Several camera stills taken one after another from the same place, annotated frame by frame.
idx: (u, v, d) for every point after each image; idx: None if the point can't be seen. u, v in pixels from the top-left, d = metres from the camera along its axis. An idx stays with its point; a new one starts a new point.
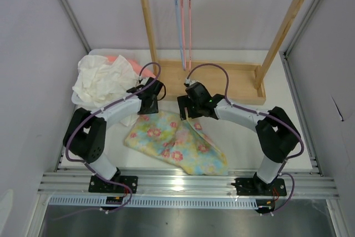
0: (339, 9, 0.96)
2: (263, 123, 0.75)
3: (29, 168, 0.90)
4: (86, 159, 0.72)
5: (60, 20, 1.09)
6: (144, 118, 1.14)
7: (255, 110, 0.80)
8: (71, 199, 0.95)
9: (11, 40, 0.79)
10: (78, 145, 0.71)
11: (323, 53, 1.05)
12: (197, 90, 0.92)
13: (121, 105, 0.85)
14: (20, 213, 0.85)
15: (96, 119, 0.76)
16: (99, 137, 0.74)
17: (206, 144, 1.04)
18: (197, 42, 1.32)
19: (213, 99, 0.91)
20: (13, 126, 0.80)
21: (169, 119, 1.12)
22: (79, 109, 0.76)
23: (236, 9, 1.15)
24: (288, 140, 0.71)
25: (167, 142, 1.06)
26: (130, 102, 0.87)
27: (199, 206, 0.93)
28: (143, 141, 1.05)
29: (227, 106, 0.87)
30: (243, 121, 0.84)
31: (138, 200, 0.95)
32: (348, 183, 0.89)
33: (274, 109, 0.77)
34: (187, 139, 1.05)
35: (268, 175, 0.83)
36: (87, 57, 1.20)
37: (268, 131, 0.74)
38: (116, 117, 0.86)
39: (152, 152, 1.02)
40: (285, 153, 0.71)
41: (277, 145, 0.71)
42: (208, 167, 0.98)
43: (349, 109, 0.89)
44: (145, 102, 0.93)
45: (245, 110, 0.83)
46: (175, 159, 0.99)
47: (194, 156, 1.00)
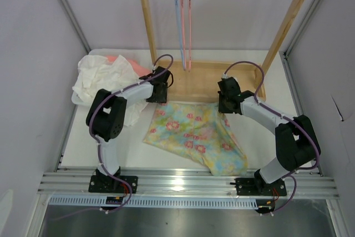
0: (339, 9, 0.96)
2: (285, 126, 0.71)
3: (29, 168, 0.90)
4: (108, 136, 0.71)
5: (60, 20, 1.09)
6: (160, 113, 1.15)
7: (280, 113, 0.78)
8: (72, 198, 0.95)
9: (11, 40, 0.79)
10: (100, 123, 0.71)
11: (324, 53, 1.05)
12: (229, 84, 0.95)
13: (136, 88, 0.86)
14: (20, 213, 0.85)
15: (116, 98, 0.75)
16: (120, 115, 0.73)
17: (230, 143, 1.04)
18: (197, 42, 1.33)
19: (241, 94, 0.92)
20: (13, 126, 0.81)
21: (194, 113, 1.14)
22: (100, 89, 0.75)
23: (236, 9, 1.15)
24: (305, 152, 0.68)
25: (188, 135, 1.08)
26: (143, 87, 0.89)
27: (199, 206, 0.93)
28: (164, 135, 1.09)
29: (253, 103, 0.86)
30: (265, 120, 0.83)
31: (138, 200, 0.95)
32: (348, 183, 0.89)
33: (300, 117, 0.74)
34: (211, 135, 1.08)
35: (273, 176, 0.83)
36: (87, 57, 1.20)
37: (288, 136, 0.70)
38: (133, 99, 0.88)
39: (174, 144, 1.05)
40: (298, 163, 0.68)
41: (293, 152, 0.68)
42: (229, 165, 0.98)
43: (349, 109, 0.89)
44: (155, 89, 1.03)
45: (270, 111, 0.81)
46: (198, 151, 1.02)
47: (217, 152, 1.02)
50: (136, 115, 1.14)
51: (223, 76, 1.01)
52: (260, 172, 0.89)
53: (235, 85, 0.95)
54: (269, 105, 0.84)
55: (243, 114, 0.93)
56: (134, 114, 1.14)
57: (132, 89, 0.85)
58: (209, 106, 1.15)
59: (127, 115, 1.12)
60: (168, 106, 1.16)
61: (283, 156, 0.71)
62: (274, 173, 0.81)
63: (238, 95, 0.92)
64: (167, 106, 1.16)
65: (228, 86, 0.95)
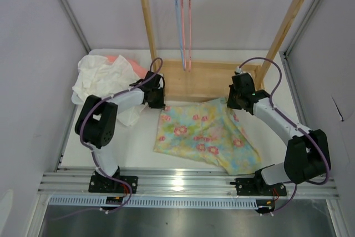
0: (339, 9, 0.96)
2: (297, 140, 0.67)
3: (29, 168, 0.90)
4: (99, 143, 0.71)
5: (60, 20, 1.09)
6: (165, 119, 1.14)
7: (295, 124, 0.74)
8: (71, 198, 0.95)
9: (11, 39, 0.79)
10: (90, 130, 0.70)
11: (324, 53, 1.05)
12: (244, 79, 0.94)
13: (127, 95, 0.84)
14: (20, 213, 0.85)
15: (106, 104, 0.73)
16: (110, 121, 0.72)
17: (241, 139, 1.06)
18: (197, 42, 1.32)
19: (255, 94, 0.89)
20: (13, 126, 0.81)
21: (199, 114, 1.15)
22: (89, 95, 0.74)
23: (236, 9, 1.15)
24: (314, 167, 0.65)
25: (198, 136, 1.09)
26: (137, 92, 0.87)
27: (199, 206, 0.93)
28: (174, 141, 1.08)
29: (268, 106, 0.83)
30: (277, 127, 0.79)
31: (138, 200, 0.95)
32: (348, 183, 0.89)
33: (315, 130, 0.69)
34: (221, 134, 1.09)
35: (273, 178, 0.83)
36: (87, 57, 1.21)
37: (299, 150, 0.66)
38: (123, 106, 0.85)
39: (186, 149, 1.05)
40: (307, 177, 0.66)
41: (303, 166, 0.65)
42: (244, 161, 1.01)
43: (349, 109, 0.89)
44: (147, 96, 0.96)
45: (284, 119, 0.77)
46: (212, 153, 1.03)
47: (229, 151, 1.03)
50: (136, 115, 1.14)
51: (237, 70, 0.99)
52: (260, 172, 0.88)
53: (249, 81, 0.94)
54: (285, 113, 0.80)
55: (254, 115, 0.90)
56: (133, 114, 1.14)
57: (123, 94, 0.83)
58: (214, 104, 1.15)
59: (127, 115, 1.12)
60: (171, 111, 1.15)
61: (291, 169, 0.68)
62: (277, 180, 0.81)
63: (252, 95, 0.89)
64: (170, 110, 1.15)
65: (242, 81, 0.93)
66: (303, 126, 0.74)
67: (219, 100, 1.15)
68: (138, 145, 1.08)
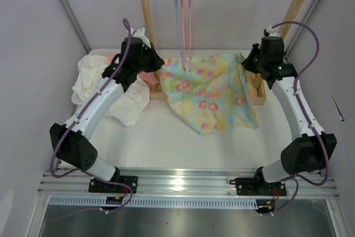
0: (339, 10, 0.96)
2: (305, 138, 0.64)
3: (29, 168, 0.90)
4: (81, 168, 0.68)
5: (60, 20, 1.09)
6: (167, 75, 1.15)
7: (311, 121, 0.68)
8: (71, 198, 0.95)
9: (11, 39, 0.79)
10: (67, 157, 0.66)
11: (324, 53, 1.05)
12: (274, 46, 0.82)
13: (95, 104, 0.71)
14: (20, 213, 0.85)
15: (74, 133, 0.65)
16: (84, 149, 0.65)
17: (242, 97, 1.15)
18: (197, 42, 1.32)
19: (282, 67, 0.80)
20: (13, 126, 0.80)
21: (205, 69, 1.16)
22: (52, 126, 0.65)
23: (236, 9, 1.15)
24: (308, 164, 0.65)
25: (200, 92, 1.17)
26: (107, 93, 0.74)
27: (199, 206, 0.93)
28: (177, 97, 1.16)
29: (289, 89, 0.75)
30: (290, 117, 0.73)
31: (138, 200, 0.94)
32: (348, 183, 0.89)
33: (328, 134, 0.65)
34: (224, 91, 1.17)
35: (273, 177, 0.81)
36: (87, 58, 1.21)
37: (303, 151, 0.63)
38: (101, 111, 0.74)
39: (188, 104, 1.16)
40: (297, 170, 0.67)
41: (298, 164, 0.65)
42: (241, 117, 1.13)
43: (349, 109, 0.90)
44: (127, 80, 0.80)
45: (302, 110, 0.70)
46: (212, 110, 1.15)
47: (228, 107, 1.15)
50: (134, 115, 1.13)
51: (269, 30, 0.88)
52: (262, 170, 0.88)
53: (280, 50, 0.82)
54: (304, 102, 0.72)
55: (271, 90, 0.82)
56: (133, 114, 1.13)
57: (91, 105, 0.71)
58: (224, 60, 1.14)
59: (127, 115, 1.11)
60: (174, 65, 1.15)
61: (287, 158, 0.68)
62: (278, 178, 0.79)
63: (279, 68, 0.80)
64: (172, 64, 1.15)
65: (271, 48, 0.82)
66: (318, 124, 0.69)
67: (234, 56, 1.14)
68: (137, 146, 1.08)
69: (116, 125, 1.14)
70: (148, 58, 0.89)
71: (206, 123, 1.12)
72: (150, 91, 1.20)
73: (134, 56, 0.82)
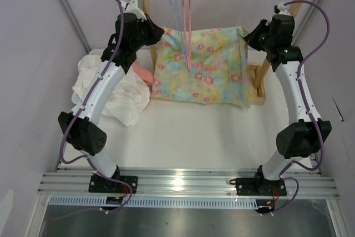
0: (339, 9, 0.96)
2: (302, 123, 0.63)
3: (29, 167, 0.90)
4: (91, 152, 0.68)
5: (60, 20, 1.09)
6: (166, 45, 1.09)
7: (309, 107, 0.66)
8: (71, 198, 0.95)
9: (11, 40, 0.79)
10: (78, 143, 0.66)
11: (324, 53, 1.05)
12: (284, 26, 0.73)
13: (99, 89, 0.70)
14: (20, 213, 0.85)
15: (81, 121, 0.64)
16: (93, 134, 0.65)
17: (239, 74, 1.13)
18: None
19: (288, 49, 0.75)
20: (13, 126, 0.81)
21: (204, 43, 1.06)
22: (60, 115, 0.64)
23: (237, 9, 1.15)
24: (302, 147, 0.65)
25: (197, 64, 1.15)
26: (109, 76, 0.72)
27: (199, 206, 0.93)
28: (173, 68, 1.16)
29: (293, 74, 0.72)
30: (289, 101, 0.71)
31: (138, 200, 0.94)
32: (348, 184, 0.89)
33: (324, 120, 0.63)
34: (222, 66, 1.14)
35: (270, 174, 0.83)
36: (87, 58, 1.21)
37: (298, 135, 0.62)
38: (106, 96, 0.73)
39: (184, 73, 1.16)
40: (290, 152, 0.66)
41: (292, 147, 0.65)
42: (234, 94, 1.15)
43: (349, 109, 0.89)
44: (127, 61, 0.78)
45: (302, 96, 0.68)
46: (207, 82, 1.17)
47: (224, 82, 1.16)
50: (134, 115, 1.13)
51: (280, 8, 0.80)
52: (262, 169, 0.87)
53: (290, 30, 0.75)
54: (305, 88, 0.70)
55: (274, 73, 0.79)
56: (133, 114, 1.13)
57: (95, 90, 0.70)
58: (224, 35, 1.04)
59: (127, 115, 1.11)
60: (173, 36, 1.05)
61: (282, 141, 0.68)
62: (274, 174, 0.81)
63: (285, 50, 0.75)
64: (172, 35, 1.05)
65: (280, 28, 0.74)
66: (316, 111, 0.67)
67: (236, 31, 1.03)
68: (138, 146, 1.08)
69: (116, 124, 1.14)
70: (145, 30, 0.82)
71: (198, 93, 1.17)
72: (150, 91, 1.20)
73: (130, 36, 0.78)
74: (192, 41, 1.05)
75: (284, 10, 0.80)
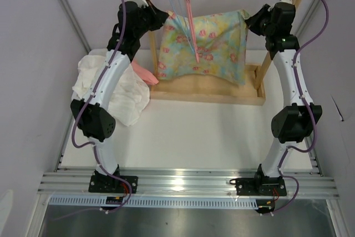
0: (339, 9, 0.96)
2: (294, 106, 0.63)
3: (29, 167, 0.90)
4: (100, 138, 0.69)
5: (60, 20, 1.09)
6: (168, 28, 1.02)
7: (303, 93, 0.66)
8: (71, 199, 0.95)
9: (11, 39, 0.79)
10: (89, 128, 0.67)
11: (324, 52, 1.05)
12: (284, 15, 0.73)
13: (108, 75, 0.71)
14: (19, 213, 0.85)
15: (93, 107, 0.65)
16: (105, 118, 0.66)
17: (237, 56, 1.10)
18: None
19: (286, 39, 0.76)
20: (13, 126, 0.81)
21: (206, 29, 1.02)
22: (72, 101, 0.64)
23: (237, 8, 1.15)
24: (294, 130, 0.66)
25: (199, 47, 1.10)
26: (116, 65, 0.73)
27: (199, 206, 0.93)
28: (176, 49, 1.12)
29: (288, 62, 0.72)
30: (284, 87, 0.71)
31: (137, 200, 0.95)
32: (348, 183, 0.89)
33: (316, 105, 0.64)
34: (222, 46, 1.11)
35: (269, 168, 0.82)
36: (87, 57, 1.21)
37: (291, 118, 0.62)
38: (114, 84, 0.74)
39: (186, 51, 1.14)
40: (284, 135, 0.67)
41: (286, 130, 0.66)
42: (231, 72, 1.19)
43: (349, 109, 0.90)
44: (132, 49, 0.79)
45: (296, 82, 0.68)
46: (207, 59, 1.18)
47: (223, 59, 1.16)
50: (134, 115, 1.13)
51: None
52: (262, 166, 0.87)
53: (289, 20, 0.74)
54: (300, 75, 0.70)
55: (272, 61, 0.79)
56: (133, 114, 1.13)
57: (105, 77, 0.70)
58: (226, 19, 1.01)
59: (127, 115, 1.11)
60: (177, 20, 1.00)
61: (277, 124, 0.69)
62: (273, 166, 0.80)
63: (283, 39, 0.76)
64: (176, 19, 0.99)
65: (280, 18, 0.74)
66: (310, 96, 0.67)
67: (237, 14, 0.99)
68: (138, 146, 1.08)
69: (116, 124, 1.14)
70: (147, 18, 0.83)
71: (198, 66, 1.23)
72: (150, 91, 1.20)
73: (133, 25, 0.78)
74: (194, 28, 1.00)
75: None
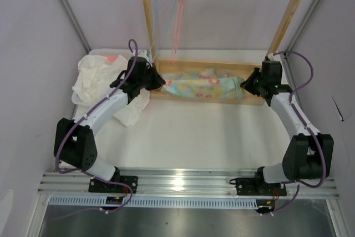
0: (339, 9, 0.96)
2: (303, 137, 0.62)
3: (29, 168, 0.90)
4: (81, 169, 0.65)
5: (60, 20, 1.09)
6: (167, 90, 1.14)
7: (307, 123, 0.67)
8: (71, 198, 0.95)
9: (11, 39, 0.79)
10: (69, 156, 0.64)
11: (324, 52, 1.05)
12: (273, 69, 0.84)
13: (104, 106, 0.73)
14: (19, 213, 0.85)
15: (81, 127, 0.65)
16: (89, 144, 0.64)
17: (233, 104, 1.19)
18: (193, 42, 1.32)
19: (279, 86, 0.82)
20: (13, 126, 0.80)
21: (203, 92, 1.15)
22: (61, 119, 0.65)
23: (237, 8, 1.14)
24: (310, 169, 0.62)
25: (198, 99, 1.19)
26: (115, 99, 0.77)
27: (199, 206, 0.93)
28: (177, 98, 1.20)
29: (285, 101, 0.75)
30: (287, 123, 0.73)
31: (138, 200, 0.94)
32: (348, 184, 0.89)
33: (324, 134, 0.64)
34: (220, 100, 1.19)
35: (272, 178, 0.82)
36: (87, 57, 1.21)
37: (303, 150, 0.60)
38: (106, 118, 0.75)
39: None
40: (298, 176, 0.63)
41: (299, 166, 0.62)
42: None
43: (349, 109, 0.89)
44: (132, 93, 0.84)
45: (297, 116, 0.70)
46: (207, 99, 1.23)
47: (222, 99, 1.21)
50: (134, 115, 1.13)
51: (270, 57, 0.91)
52: (262, 170, 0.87)
53: (278, 73, 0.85)
54: (300, 111, 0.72)
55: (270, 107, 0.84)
56: (133, 114, 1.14)
57: (100, 106, 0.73)
58: (222, 86, 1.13)
59: (127, 115, 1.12)
60: (174, 86, 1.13)
61: (288, 162, 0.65)
62: (277, 180, 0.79)
63: (276, 87, 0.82)
64: (173, 85, 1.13)
65: (269, 71, 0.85)
66: (315, 127, 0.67)
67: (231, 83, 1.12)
68: (138, 146, 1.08)
69: (115, 124, 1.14)
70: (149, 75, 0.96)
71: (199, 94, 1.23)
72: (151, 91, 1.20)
73: (138, 75, 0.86)
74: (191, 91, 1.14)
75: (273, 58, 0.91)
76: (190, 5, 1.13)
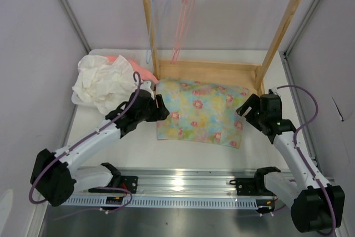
0: (339, 8, 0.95)
2: (312, 191, 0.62)
3: (29, 168, 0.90)
4: (51, 202, 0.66)
5: (60, 20, 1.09)
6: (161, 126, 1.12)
7: (315, 173, 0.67)
8: (71, 198, 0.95)
9: (10, 38, 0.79)
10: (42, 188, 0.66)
11: (324, 52, 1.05)
12: (272, 104, 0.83)
13: (91, 141, 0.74)
14: (19, 213, 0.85)
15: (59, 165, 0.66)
16: (63, 182, 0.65)
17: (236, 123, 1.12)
18: (201, 43, 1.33)
19: (280, 122, 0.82)
20: (13, 126, 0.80)
21: None
22: (42, 151, 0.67)
23: (237, 8, 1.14)
24: (321, 222, 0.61)
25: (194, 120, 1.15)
26: (105, 134, 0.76)
27: (199, 206, 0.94)
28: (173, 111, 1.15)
29: (289, 142, 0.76)
30: (293, 167, 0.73)
31: (138, 200, 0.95)
32: (348, 183, 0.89)
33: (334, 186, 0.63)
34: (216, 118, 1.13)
35: (271, 185, 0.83)
36: (87, 57, 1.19)
37: (312, 205, 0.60)
38: (92, 150, 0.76)
39: (183, 101, 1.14)
40: (310, 228, 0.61)
41: (309, 219, 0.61)
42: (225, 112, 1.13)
43: (349, 109, 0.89)
44: (127, 126, 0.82)
45: (304, 163, 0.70)
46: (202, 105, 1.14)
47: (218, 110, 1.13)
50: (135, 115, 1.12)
51: (273, 89, 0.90)
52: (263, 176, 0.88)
53: (278, 107, 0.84)
54: (306, 156, 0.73)
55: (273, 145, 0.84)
56: None
57: (86, 141, 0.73)
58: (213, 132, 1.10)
59: None
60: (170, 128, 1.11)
61: (298, 215, 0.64)
62: (276, 189, 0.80)
63: (278, 124, 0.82)
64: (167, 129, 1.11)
65: (268, 106, 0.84)
66: (323, 177, 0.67)
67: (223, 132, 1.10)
68: (138, 146, 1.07)
69: None
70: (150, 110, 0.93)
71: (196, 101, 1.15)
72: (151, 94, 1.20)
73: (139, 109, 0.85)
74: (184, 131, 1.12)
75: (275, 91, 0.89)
76: (190, 5, 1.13)
